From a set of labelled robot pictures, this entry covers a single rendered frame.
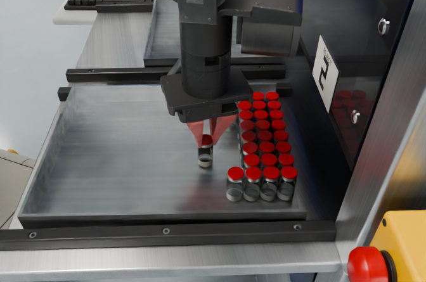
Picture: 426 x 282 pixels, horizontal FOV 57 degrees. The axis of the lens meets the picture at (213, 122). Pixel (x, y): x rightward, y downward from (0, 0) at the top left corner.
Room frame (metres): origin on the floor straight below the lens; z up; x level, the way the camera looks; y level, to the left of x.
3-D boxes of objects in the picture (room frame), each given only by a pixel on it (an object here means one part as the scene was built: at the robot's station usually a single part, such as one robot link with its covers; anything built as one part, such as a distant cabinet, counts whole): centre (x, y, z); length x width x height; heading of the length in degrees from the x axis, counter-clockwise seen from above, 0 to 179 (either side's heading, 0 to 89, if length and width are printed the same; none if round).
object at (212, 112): (0.38, 0.01, 0.97); 0.07 x 0.07 x 0.09; 16
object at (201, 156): (0.39, 0.01, 0.90); 0.02 x 0.02 x 0.04
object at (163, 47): (0.75, -0.04, 0.90); 0.34 x 0.26 x 0.04; 92
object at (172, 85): (0.39, 0.01, 1.04); 0.10 x 0.07 x 0.07; 106
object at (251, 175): (0.41, -0.05, 0.90); 0.18 x 0.02 x 0.05; 1
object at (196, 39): (0.38, 0.00, 1.10); 0.07 x 0.06 x 0.07; 82
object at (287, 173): (0.41, -0.09, 0.90); 0.18 x 0.02 x 0.05; 1
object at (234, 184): (0.33, -0.03, 0.90); 0.02 x 0.02 x 0.05
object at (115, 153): (0.40, 0.06, 0.90); 0.34 x 0.26 x 0.04; 91
